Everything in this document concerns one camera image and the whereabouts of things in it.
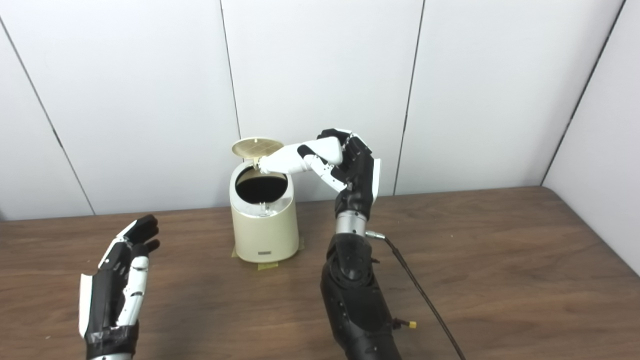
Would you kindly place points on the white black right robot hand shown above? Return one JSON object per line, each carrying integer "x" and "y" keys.
{"x": 362, "y": 180}

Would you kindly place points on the small white plastic bottle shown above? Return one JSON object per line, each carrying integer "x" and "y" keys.
{"x": 285, "y": 160}

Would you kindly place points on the cream-colored round bin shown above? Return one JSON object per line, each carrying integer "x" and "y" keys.
{"x": 265, "y": 235}

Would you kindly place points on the cream round bin lid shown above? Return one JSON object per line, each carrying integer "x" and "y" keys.
{"x": 255, "y": 146}

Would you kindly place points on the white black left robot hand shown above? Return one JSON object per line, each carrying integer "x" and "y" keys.
{"x": 107, "y": 295}

